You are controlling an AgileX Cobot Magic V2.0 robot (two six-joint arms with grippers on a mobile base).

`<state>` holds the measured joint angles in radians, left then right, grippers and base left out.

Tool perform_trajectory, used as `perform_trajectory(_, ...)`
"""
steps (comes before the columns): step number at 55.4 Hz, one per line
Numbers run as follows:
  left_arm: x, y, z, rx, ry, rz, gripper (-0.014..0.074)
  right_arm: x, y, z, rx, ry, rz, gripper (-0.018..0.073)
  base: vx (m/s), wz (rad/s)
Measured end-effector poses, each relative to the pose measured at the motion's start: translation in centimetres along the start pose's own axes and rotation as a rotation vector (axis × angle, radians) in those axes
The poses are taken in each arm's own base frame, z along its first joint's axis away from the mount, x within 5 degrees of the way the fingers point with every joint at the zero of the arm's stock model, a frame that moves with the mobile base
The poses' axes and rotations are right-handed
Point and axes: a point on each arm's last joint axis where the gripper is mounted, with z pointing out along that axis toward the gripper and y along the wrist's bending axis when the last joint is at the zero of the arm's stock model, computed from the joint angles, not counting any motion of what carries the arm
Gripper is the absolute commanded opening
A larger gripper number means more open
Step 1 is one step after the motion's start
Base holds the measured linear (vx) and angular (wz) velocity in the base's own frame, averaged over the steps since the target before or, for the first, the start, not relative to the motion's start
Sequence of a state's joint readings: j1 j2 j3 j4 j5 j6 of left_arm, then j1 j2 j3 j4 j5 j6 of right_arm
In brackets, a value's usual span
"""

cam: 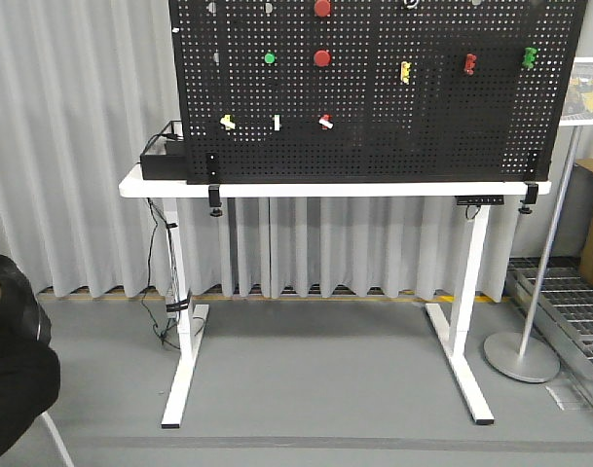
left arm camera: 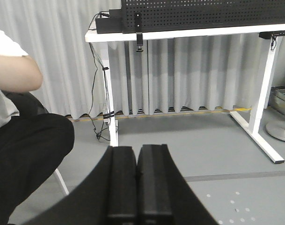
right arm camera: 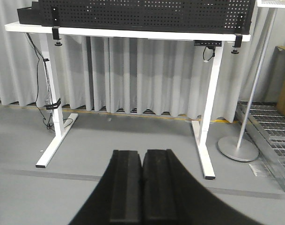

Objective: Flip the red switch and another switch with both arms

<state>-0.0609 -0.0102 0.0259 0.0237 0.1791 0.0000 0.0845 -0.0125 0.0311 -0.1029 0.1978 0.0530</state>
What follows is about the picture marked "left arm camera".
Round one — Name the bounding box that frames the seated person in white shirt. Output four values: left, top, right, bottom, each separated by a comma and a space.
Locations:
0, 29, 74, 225

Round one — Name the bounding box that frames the grey metal crate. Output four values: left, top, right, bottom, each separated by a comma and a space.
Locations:
268, 86, 285, 116

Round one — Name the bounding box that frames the black perforated pegboard panel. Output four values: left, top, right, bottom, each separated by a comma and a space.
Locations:
121, 0, 285, 33

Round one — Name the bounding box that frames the black pegboard mounting bracket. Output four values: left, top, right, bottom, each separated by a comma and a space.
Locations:
134, 12, 144, 53

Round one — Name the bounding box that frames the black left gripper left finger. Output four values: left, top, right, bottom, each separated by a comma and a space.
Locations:
27, 147, 137, 225

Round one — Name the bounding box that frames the white height-adjustable desk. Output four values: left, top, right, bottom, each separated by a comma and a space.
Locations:
85, 24, 285, 164

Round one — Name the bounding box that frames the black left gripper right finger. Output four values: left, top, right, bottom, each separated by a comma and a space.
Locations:
137, 144, 217, 225

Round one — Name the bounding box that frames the round metal stand base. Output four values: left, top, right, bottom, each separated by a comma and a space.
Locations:
266, 107, 285, 142

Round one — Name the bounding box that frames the black office chair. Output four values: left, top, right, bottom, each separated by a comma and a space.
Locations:
3, 91, 69, 196

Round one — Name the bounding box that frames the black desk control box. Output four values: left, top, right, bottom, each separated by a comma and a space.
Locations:
259, 30, 285, 40

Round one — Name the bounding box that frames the black box behind pegboard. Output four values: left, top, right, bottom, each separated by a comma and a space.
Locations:
95, 9, 123, 34

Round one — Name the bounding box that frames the black hanging cable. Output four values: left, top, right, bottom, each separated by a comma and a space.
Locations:
88, 13, 111, 142

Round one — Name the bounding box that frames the grey curtain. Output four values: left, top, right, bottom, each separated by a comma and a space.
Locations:
0, 0, 285, 120

